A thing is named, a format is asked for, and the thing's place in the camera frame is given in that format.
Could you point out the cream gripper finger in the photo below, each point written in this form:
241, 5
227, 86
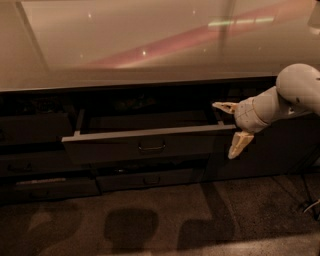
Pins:
227, 107
239, 142

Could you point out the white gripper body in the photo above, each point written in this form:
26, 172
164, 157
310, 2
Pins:
246, 116

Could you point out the dark grey drawer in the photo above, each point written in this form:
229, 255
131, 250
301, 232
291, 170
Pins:
149, 179
161, 162
29, 129
47, 189
157, 135
37, 163

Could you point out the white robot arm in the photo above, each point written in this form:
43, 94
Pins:
295, 93

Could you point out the dark grey cabinet door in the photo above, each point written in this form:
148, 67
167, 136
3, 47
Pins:
281, 148

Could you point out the dark counter cabinet frame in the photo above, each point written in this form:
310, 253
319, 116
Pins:
122, 101

